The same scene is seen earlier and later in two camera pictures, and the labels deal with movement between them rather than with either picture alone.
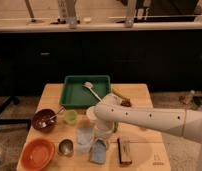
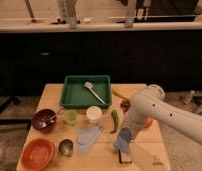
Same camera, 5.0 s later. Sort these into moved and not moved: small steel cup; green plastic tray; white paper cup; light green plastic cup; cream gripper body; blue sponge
Moved: cream gripper body; blue sponge
Not moved: white paper cup; green plastic tray; small steel cup; light green plastic cup
